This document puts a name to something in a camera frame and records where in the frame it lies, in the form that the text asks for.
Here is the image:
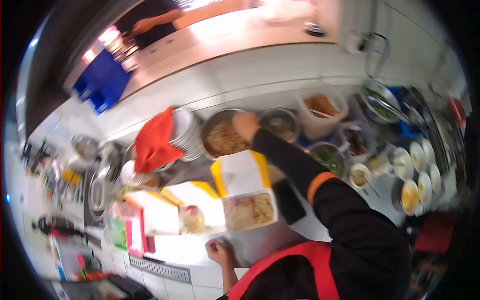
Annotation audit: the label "person's left hand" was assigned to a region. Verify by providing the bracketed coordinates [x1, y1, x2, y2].
[205, 239, 236, 268]

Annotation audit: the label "person's right hand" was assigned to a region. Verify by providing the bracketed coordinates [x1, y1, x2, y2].
[232, 112, 262, 143]

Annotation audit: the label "person's right fingers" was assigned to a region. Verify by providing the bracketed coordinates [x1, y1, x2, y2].
[232, 112, 251, 130]

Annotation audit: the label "person's left fingers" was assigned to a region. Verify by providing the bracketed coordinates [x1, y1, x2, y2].
[205, 239, 223, 256]

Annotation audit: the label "metal bowl of fried rice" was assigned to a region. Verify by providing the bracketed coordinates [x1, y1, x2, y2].
[201, 108, 253, 161]

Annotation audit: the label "yellow takeaway box with food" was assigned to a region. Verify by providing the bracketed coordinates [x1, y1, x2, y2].
[160, 181, 228, 236]

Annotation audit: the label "small metal bowl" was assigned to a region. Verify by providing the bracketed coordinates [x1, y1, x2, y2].
[259, 107, 301, 143]

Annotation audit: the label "stack of white plates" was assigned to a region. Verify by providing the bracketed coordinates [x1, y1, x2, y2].
[167, 108, 205, 163]

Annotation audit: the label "orange-edged white takeaway box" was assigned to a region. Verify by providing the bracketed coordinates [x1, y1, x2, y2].
[124, 190, 181, 237]

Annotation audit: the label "yellow takeaway box with rice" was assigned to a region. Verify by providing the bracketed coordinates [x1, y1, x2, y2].
[209, 149, 280, 233]

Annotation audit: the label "pink packet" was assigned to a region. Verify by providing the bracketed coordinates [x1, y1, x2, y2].
[125, 209, 157, 258]

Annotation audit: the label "white plastic tub of food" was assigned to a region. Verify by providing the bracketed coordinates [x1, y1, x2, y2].
[296, 85, 349, 141]

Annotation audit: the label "red cloth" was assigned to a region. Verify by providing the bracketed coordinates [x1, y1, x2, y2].
[134, 106, 185, 174]

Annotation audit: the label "black flat phone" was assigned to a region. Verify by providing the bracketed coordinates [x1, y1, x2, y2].
[271, 179, 307, 226]

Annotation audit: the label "green packet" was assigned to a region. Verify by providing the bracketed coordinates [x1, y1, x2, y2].
[105, 215, 128, 251]

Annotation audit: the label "metal bowl of chopped greens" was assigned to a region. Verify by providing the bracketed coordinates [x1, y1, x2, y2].
[305, 142, 347, 178]

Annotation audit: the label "bowl of dark food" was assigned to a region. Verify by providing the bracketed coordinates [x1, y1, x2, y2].
[339, 122, 377, 162]

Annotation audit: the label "small white sauce bowl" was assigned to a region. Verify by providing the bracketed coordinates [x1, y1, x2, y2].
[349, 163, 372, 190]

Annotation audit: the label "metal pan of green vegetables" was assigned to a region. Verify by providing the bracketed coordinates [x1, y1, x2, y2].
[361, 79, 403, 124]

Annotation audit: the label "blue crate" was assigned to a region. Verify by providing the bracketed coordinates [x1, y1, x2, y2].
[72, 50, 132, 114]

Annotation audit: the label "person's body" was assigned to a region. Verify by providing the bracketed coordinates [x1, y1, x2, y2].
[217, 176, 412, 300]

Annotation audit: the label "metal spoon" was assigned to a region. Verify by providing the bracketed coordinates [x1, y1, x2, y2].
[361, 176, 382, 199]

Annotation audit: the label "metal pot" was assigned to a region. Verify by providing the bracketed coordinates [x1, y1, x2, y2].
[70, 134, 101, 161]

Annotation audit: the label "group of white sauce bowls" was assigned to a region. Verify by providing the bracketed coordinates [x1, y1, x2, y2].
[391, 137, 443, 217]

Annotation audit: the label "red crate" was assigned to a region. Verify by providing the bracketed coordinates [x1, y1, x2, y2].
[413, 213, 460, 256]

